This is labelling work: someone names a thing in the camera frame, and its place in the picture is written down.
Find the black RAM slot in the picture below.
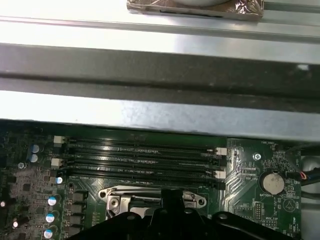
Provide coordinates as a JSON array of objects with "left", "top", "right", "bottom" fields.
[
  {"left": 50, "top": 157, "right": 227, "bottom": 180},
  {"left": 53, "top": 135, "right": 228, "bottom": 156},
  {"left": 61, "top": 167, "right": 226, "bottom": 191},
  {"left": 63, "top": 147, "right": 226, "bottom": 167}
]

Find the black open PC case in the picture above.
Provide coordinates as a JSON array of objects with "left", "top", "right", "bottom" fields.
[{"left": 0, "top": 41, "right": 320, "bottom": 240}]

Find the metal socket cover frame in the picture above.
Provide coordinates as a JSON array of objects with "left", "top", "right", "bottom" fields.
[{"left": 106, "top": 194, "right": 198, "bottom": 221}]

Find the thin wire locking lever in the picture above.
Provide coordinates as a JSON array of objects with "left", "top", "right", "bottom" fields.
[{"left": 106, "top": 187, "right": 201, "bottom": 201}]

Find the thin wire with connector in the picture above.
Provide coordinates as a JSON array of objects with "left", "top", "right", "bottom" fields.
[{"left": 284, "top": 171, "right": 320, "bottom": 182}]

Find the grey square inductor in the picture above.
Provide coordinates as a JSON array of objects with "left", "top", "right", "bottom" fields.
[
  {"left": 69, "top": 216, "right": 84, "bottom": 228},
  {"left": 71, "top": 191, "right": 89, "bottom": 203},
  {"left": 70, "top": 203, "right": 84, "bottom": 216}
]

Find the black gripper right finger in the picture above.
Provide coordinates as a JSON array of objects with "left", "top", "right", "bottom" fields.
[{"left": 173, "top": 189, "right": 298, "bottom": 240}]

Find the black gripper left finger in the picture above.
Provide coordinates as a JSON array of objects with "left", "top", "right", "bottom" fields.
[{"left": 66, "top": 189, "right": 175, "bottom": 240}]

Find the green motherboard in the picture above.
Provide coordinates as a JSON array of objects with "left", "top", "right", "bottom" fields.
[{"left": 0, "top": 119, "right": 320, "bottom": 240}]

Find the CPU with silver top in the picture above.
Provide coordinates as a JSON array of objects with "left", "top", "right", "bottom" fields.
[{"left": 128, "top": 206, "right": 161, "bottom": 217}]

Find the CPU socket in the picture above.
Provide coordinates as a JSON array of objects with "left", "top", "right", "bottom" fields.
[{"left": 98, "top": 187, "right": 209, "bottom": 221}]

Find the coin battery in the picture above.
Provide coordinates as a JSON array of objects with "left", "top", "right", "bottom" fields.
[{"left": 259, "top": 170, "right": 286, "bottom": 196}]

